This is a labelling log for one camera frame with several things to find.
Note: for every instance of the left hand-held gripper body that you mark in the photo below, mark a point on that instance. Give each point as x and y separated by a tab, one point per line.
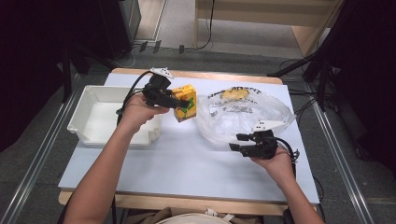
157	91

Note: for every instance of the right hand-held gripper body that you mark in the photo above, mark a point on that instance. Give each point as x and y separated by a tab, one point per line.
264	146

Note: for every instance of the yellow snack packet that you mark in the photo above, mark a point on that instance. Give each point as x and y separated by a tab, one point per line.
186	93

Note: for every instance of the clear plastic bag smiley print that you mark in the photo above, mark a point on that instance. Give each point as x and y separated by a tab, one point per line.
236	123

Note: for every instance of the white plastic bin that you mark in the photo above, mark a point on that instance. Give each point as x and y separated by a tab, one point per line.
96	118

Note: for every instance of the person's right hand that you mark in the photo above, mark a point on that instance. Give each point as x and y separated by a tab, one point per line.
278	166

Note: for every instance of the person's left hand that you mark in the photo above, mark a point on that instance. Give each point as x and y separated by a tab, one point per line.
137	112

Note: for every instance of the small black floor block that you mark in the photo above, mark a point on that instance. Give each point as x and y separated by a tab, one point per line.
143	46
181	48

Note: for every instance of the person's right leg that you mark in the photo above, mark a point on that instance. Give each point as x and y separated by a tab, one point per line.
288	217

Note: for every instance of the black cabinet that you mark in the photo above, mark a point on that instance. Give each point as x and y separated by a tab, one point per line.
115	28

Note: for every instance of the black metal stand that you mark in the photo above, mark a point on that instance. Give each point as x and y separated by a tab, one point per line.
66	77
322	87

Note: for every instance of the person's tan clothing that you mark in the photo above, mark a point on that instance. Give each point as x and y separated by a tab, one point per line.
162	213

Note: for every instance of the dark curtain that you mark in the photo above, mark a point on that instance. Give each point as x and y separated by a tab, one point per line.
31	62
367	77

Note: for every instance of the aluminium floor rail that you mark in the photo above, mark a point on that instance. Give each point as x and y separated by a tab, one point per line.
34	168
339	158

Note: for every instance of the light wooden furniture frame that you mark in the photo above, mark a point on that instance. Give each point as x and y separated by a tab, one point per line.
246	12

